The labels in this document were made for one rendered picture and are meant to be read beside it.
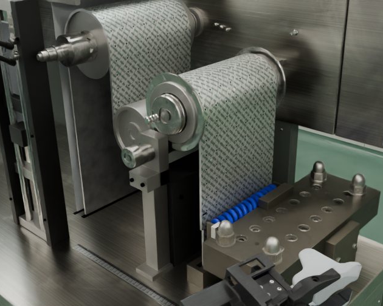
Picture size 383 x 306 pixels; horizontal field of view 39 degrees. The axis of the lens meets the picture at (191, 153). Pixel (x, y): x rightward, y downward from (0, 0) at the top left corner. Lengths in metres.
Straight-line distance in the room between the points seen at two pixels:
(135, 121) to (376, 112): 0.48
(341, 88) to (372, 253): 0.37
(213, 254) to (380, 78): 0.47
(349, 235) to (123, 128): 0.50
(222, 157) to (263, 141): 0.14
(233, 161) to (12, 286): 0.51
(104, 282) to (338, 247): 0.47
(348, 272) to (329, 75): 0.60
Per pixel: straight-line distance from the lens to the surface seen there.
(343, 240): 1.06
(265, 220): 1.07
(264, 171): 1.16
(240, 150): 1.06
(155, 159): 1.01
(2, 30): 1.18
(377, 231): 3.06
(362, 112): 1.14
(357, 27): 1.11
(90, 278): 1.15
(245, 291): 0.58
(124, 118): 1.10
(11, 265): 1.23
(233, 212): 1.07
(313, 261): 0.63
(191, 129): 0.95
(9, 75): 1.20
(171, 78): 0.96
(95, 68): 1.14
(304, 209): 1.11
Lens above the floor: 1.59
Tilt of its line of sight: 25 degrees down
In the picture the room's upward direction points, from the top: 1 degrees counter-clockwise
